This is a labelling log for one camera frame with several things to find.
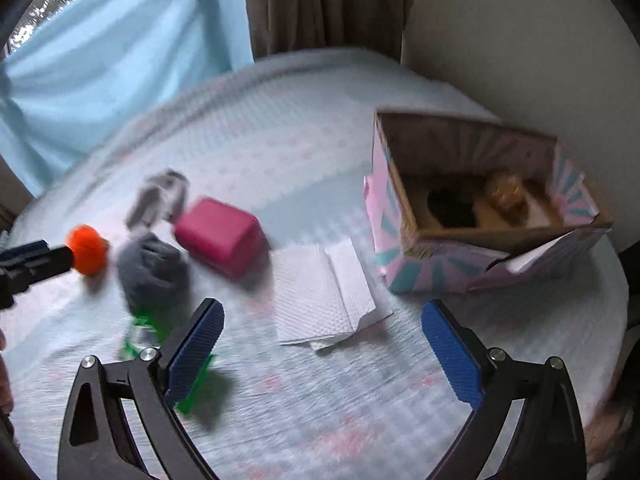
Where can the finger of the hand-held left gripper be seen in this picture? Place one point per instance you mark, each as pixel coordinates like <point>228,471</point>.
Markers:
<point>35,264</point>

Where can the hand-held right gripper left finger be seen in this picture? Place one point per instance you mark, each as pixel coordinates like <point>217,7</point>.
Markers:
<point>196,350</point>

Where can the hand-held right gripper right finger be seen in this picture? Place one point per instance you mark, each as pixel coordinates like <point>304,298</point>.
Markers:
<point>452,355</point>

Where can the orange pom-pom ball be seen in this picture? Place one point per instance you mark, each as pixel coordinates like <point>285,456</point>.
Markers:
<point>88,250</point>

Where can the grey fuzzy ball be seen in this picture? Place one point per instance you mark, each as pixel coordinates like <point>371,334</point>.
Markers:
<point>149,270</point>

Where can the pink foam block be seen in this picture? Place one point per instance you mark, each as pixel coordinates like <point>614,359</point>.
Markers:
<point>220,236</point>

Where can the pink patterned cardboard box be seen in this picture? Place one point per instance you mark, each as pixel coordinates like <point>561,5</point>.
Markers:
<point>480,210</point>

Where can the black soft toy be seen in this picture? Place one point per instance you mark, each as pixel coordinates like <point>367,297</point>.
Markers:
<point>451,207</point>

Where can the green plastic toy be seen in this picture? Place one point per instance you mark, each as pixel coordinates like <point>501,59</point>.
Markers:
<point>165,340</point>

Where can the white paper towel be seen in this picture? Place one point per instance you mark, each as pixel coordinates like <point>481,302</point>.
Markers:
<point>322,295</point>

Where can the grey white toy figure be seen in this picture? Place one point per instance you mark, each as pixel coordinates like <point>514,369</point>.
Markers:
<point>159,197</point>

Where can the yellow plush toy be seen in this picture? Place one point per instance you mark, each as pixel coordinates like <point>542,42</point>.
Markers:
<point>506,198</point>

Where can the light blue curtain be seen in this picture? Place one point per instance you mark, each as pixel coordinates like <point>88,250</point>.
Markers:
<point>125,60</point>

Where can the brown curtain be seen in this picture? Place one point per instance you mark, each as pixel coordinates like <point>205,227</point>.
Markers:
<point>327,7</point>

